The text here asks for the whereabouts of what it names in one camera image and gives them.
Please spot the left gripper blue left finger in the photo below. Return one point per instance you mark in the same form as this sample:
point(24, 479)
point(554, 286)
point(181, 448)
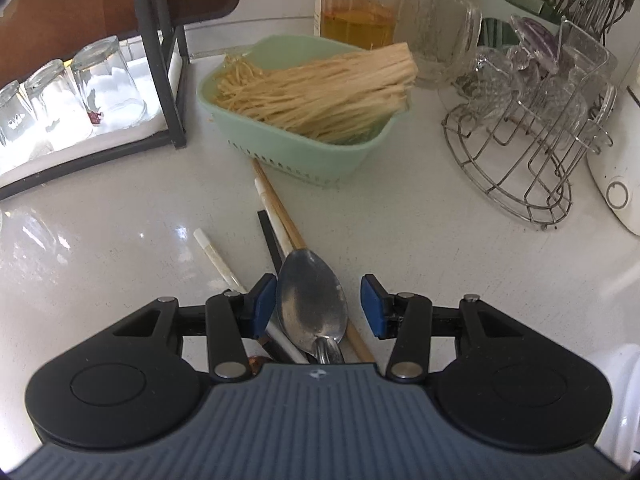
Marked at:
point(232, 316)

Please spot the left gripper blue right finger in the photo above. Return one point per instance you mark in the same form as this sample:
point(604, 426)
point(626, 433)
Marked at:
point(404, 317)

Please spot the white chopstick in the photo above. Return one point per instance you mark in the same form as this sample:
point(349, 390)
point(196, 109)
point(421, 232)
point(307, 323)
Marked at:
point(276, 223)
point(272, 330)

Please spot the black chopstick plain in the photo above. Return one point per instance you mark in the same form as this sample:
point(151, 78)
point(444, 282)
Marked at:
point(270, 239)

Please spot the large steel spoon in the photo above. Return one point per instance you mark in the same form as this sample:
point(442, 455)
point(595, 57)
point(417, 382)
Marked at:
point(312, 306)

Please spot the white ceramic mug jar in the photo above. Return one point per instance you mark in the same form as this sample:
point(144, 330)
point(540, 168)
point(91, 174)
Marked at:
point(619, 438)

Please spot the copper small spoon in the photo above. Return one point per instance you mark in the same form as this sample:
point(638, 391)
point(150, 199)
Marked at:
point(257, 362)

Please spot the green plastic basket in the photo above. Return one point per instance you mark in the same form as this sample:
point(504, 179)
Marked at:
point(306, 159)

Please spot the white rack drip tray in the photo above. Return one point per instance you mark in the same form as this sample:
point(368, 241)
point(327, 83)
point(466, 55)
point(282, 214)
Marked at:
point(37, 150)

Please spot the bundle of dry noodles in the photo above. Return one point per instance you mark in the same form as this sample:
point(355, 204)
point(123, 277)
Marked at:
point(345, 99)

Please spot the white electric cooking pot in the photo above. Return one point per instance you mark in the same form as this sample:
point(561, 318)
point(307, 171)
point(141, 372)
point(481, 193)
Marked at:
point(616, 170)

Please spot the upturned glass tumbler right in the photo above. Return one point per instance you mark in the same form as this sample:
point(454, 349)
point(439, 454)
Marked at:
point(106, 87)

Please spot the upturned glass tumbler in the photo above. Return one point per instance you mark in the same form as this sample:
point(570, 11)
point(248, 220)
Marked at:
point(18, 124)
point(106, 87)
point(60, 113)

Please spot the upturned glass tumbler middle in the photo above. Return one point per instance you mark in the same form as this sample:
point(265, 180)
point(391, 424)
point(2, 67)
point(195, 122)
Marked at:
point(60, 113)

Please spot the black dish rack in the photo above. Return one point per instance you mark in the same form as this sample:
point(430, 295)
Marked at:
point(167, 55)

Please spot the textured glass jug behind rack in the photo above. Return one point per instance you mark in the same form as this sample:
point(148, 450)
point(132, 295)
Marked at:
point(442, 37)

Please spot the upturned glass tumbler left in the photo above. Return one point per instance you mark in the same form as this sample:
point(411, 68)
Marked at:
point(18, 124)

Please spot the purple lid glass cup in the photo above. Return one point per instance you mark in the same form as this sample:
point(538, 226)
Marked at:
point(536, 43)

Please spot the red lid plastic jar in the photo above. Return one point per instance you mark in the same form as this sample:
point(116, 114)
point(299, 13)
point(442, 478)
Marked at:
point(366, 24)

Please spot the green utensil holder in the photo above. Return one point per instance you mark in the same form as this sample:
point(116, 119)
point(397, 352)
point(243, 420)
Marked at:
point(515, 0)

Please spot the wooden cutting board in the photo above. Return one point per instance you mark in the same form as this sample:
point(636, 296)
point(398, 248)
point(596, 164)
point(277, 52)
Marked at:
point(35, 31)

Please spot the wire cup rack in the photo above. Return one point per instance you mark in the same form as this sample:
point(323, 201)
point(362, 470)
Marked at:
point(519, 134)

